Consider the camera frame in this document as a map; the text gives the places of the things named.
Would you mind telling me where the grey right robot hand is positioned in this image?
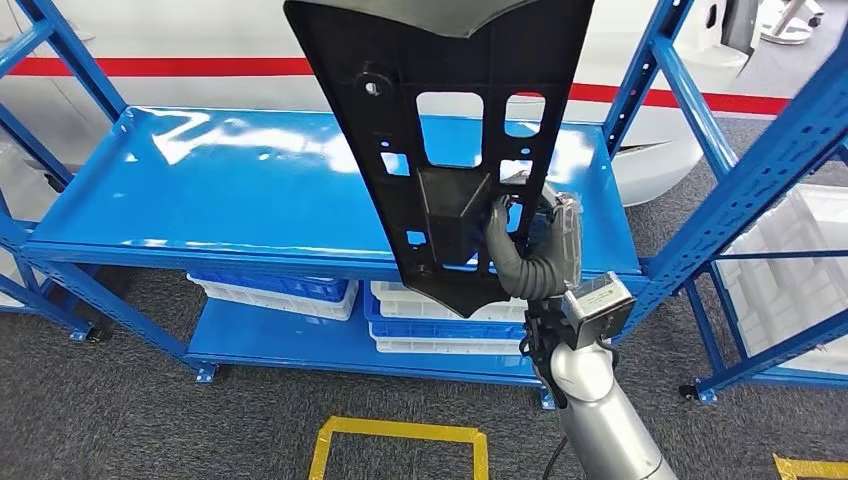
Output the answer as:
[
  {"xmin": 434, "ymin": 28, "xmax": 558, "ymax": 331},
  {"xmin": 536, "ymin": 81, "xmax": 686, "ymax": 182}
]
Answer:
[{"xmin": 483, "ymin": 182, "xmax": 586, "ymax": 294}]

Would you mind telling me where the black plastic panel part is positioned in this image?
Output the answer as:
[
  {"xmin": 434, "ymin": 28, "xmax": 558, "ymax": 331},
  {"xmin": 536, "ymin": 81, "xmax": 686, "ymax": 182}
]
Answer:
[{"xmin": 283, "ymin": 0, "xmax": 596, "ymax": 319}]

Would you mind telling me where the blue plastic crate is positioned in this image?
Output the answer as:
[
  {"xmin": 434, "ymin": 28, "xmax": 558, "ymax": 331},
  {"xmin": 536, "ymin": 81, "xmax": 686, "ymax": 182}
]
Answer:
[
  {"xmin": 187, "ymin": 270, "xmax": 351, "ymax": 304},
  {"xmin": 362, "ymin": 284, "xmax": 531, "ymax": 342}
]

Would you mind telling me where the white plastic crate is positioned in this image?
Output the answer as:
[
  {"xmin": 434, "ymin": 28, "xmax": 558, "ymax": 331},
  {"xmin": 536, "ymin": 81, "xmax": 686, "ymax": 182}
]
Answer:
[
  {"xmin": 369, "ymin": 280, "xmax": 529, "ymax": 324},
  {"xmin": 187, "ymin": 274, "xmax": 360, "ymax": 322},
  {"xmin": 715, "ymin": 184, "xmax": 848, "ymax": 376},
  {"xmin": 369, "ymin": 327, "xmax": 531, "ymax": 357}
]

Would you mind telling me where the yellow floor tape square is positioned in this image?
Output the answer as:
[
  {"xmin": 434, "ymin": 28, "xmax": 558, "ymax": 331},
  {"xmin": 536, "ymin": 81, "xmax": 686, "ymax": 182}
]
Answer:
[
  {"xmin": 307, "ymin": 415, "xmax": 490, "ymax": 480},
  {"xmin": 773, "ymin": 453, "xmax": 848, "ymax": 480}
]

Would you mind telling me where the white vehicle with red stripe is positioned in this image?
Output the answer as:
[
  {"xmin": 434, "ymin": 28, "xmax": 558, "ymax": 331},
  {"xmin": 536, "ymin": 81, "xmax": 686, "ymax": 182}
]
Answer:
[{"xmin": 0, "ymin": 0, "xmax": 796, "ymax": 208}]

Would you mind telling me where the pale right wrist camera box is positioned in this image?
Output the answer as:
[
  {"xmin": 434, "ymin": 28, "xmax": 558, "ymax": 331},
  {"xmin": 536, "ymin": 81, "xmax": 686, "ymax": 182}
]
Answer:
[{"xmin": 561, "ymin": 271, "xmax": 637, "ymax": 351}]

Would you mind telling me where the white round pedestal base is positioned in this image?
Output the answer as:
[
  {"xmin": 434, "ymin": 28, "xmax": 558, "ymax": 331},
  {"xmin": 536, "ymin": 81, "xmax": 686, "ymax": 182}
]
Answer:
[{"xmin": 758, "ymin": 0, "xmax": 826, "ymax": 46}]

